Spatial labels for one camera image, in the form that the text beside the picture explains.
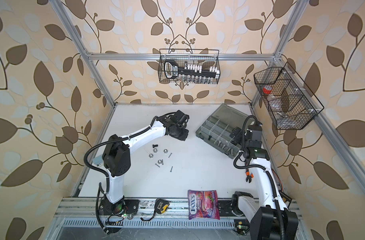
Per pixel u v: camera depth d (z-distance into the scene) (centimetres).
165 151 94
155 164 89
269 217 39
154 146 95
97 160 93
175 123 66
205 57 91
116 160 50
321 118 59
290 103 73
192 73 84
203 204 74
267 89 88
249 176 84
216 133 99
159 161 91
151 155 93
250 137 61
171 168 88
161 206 72
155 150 94
